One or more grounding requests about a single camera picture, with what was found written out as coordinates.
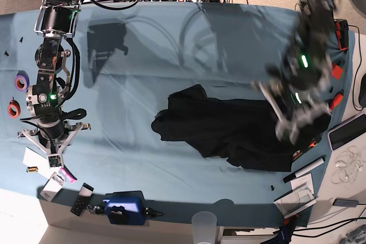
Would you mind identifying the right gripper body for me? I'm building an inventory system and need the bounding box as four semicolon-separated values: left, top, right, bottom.
18;121;91;167

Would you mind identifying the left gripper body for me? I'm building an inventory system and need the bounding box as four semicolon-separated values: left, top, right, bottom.
252;79;332;144

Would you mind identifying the black t-shirt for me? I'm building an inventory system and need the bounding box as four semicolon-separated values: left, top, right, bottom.
151;85;331;172

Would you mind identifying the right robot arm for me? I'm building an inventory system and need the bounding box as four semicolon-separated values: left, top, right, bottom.
18;0;90;168

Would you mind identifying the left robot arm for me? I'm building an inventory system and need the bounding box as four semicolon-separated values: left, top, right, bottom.
253;0;335;144

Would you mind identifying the white paper card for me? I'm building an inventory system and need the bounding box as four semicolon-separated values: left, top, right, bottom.
23;147;59;179

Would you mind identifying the orange utility knife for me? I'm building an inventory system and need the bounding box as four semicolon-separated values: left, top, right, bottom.
292;139;318;162

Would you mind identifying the pink marker pen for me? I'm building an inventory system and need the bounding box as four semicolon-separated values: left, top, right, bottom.
59;166;77;183

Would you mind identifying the small yellow battery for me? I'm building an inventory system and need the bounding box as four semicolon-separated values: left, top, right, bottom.
26;166;38;173

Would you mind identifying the clear plastic package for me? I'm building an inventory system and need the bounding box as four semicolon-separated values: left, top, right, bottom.
40;173;65;202

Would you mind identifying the orange screwdriver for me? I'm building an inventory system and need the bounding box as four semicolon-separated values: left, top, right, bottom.
329;91;343;110

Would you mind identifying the red tape roll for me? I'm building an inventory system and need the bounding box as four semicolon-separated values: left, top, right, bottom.
7;98;21;118

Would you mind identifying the orange block tool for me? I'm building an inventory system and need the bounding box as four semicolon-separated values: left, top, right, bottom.
332;61;344;79

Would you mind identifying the black white marker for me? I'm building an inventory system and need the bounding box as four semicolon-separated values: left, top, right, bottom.
283;155;325;183

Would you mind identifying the smartphone with purple case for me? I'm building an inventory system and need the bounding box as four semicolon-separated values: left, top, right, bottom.
328;113;365;151

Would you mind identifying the purple tape roll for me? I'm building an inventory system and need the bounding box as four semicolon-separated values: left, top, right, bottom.
14;70;30;91

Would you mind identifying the black remote control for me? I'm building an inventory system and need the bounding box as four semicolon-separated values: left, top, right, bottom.
70;183;94;217

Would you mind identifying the orange black clamp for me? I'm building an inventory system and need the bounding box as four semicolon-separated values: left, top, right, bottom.
335;19;349;51

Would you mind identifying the blue box device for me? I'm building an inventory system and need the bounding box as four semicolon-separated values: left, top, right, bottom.
103;191;146;226

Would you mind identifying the teal table cloth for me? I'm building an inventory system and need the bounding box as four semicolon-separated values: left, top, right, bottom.
0;1;357;227

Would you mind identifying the translucent plastic cup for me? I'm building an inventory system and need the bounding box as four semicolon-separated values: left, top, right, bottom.
192;211;217;244

